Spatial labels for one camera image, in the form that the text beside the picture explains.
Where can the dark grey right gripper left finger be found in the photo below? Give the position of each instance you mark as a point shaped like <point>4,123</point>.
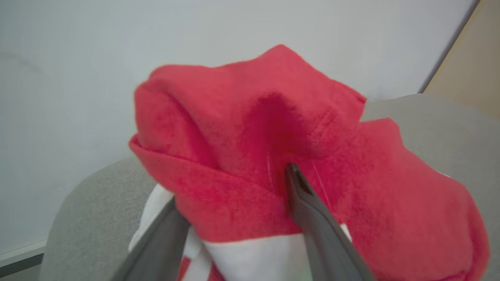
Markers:
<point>156,249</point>

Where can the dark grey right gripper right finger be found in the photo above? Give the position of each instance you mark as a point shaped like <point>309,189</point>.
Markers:
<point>324,234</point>

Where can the red and white garment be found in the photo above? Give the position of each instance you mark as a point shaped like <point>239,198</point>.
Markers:
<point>297,164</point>

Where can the grey and white baseboard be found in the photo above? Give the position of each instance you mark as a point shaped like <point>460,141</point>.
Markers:
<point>21,257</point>

